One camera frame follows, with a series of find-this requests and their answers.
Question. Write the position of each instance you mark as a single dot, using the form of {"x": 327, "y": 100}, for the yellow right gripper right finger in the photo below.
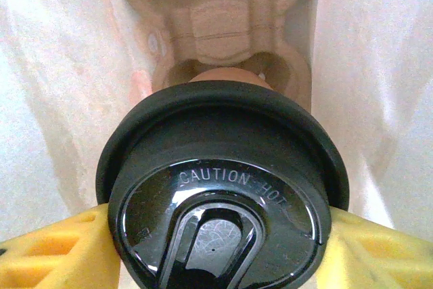
{"x": 379, "y": 262}

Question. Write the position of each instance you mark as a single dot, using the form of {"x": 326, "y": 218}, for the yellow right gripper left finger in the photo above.
{"x": 50, "y": 258}

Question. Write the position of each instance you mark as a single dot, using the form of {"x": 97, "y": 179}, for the brown paper coffee cup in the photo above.
{"x": 230, "y": 77}

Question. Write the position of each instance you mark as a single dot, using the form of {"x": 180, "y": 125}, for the cardboard two-cup carrier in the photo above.
{"x": 220, "y": 32}

